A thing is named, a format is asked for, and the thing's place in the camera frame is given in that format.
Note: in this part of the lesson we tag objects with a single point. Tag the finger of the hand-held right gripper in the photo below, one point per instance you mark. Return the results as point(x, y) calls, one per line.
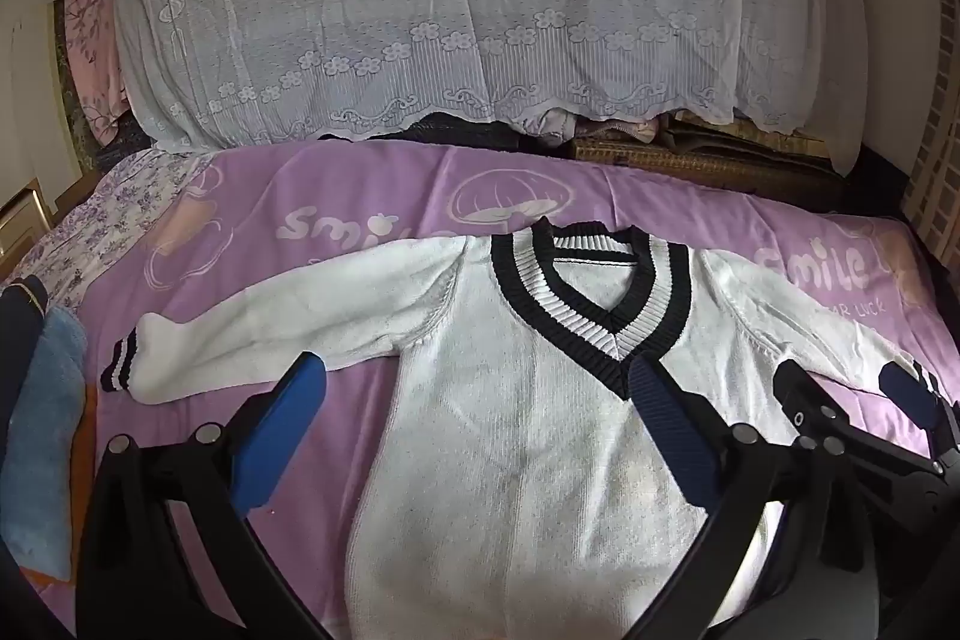
point(795, 389)
point(911, 400)

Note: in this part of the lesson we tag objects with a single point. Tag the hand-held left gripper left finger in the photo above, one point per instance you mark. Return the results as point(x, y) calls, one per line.
point(279, 430)

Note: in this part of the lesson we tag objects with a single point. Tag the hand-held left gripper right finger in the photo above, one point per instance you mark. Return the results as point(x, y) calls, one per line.
point(671, 430)

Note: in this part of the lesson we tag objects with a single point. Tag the white black-trimmed knit sweater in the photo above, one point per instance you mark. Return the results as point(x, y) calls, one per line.
point(510, 460)

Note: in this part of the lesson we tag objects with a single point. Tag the purple printed bed sheet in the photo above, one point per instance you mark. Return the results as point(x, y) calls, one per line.
point(315, 212)

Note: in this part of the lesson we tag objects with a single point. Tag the blue fluffy towel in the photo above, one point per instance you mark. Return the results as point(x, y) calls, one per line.
point(45, 422)

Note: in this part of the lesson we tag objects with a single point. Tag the brown woven mat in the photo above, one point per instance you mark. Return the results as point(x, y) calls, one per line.
point(712, 168)

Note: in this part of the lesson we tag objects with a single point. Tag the brick pattern curtain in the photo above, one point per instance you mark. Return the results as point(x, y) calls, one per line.
point(937, 160)

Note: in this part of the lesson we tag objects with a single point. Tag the white purple floral sheet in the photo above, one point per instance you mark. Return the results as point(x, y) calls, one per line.
point(112, 205)

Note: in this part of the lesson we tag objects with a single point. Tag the dark navy cloth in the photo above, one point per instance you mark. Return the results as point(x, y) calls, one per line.
point(19, 325)

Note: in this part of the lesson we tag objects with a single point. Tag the pale pink folded cloth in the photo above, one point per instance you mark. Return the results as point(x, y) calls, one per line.
point(592, 126)

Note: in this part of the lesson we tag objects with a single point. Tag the wooden cabinet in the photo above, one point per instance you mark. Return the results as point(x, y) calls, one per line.
point(22, 220)

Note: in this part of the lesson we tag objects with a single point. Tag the pink floral quilt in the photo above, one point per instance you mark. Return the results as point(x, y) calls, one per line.
point(90, 25)

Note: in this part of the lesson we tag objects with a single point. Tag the white lace cover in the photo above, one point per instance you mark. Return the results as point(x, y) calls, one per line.
point(450, 10)

